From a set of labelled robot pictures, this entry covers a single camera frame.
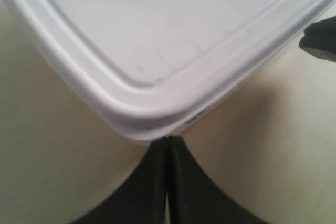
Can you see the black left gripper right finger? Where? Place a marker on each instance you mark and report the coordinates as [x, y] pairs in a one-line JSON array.
[[193, 197]]

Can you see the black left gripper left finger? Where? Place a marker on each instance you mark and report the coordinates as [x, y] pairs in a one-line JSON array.
[[142, 196]]

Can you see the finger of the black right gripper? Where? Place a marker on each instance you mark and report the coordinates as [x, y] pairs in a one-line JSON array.
[[319, 39]]

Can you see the white rectangular box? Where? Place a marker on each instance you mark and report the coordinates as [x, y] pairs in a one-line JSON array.
[[149, 67]]

